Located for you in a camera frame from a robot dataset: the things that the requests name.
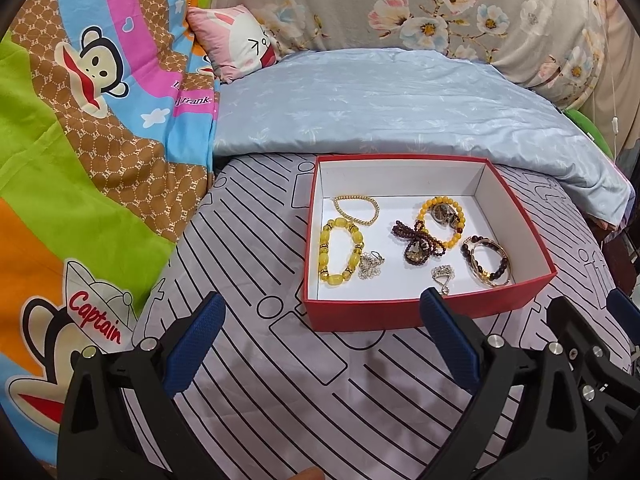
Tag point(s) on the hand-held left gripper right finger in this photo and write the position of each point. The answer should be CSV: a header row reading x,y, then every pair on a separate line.
x,y
450,340

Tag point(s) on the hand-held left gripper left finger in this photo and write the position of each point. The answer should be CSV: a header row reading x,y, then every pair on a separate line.
x,y
195,345

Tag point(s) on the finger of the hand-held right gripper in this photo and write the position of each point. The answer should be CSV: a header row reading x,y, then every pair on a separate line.
x,y
625,315
570,325

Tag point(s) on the thin gold bangle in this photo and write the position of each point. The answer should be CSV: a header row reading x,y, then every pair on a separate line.
x,y
509,267

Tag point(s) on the red cardboard box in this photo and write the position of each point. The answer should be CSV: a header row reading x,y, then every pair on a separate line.
x,y
400,180

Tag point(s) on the person's left hand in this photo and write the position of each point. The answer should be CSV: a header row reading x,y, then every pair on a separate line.
x,y
305,475

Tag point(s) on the silver pendant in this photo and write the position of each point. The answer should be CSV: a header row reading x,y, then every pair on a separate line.
x,y
442,274

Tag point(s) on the grey wrist watch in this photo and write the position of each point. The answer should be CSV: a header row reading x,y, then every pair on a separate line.
x,y
444,214

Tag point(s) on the green plastic object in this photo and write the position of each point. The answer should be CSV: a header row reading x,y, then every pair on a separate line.
x,y
587,125

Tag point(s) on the cartoon monkey blanket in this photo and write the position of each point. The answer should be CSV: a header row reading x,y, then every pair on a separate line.
x,y
75,160

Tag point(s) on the light blue quilt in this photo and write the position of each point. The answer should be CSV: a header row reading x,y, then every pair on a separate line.
x,y
400,105

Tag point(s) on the beige curtain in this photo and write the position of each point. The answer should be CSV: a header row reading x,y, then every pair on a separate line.
x,y
625,60

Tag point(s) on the pink rabbit pillow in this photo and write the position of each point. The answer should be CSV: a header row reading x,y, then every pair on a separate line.
x,y
225,40

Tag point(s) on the grey floral blanket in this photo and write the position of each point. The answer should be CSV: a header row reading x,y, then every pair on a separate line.
x,y
350,0

